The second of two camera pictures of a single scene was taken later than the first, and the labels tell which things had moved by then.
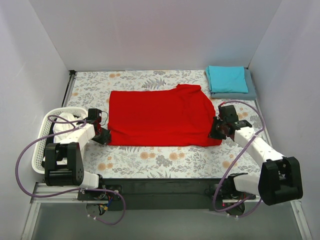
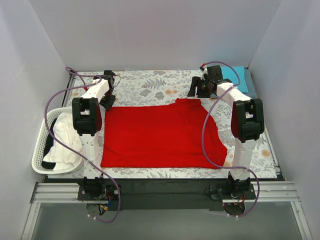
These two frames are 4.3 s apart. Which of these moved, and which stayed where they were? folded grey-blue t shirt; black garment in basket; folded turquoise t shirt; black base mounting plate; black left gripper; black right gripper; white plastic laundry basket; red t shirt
Moved: black left gripper; red t shirt; black right gripper
Stayed: folded turquoise t shirt; black base mounting plate; black garment in basket; white plastic laundry basket; folded grey-blue t shirt
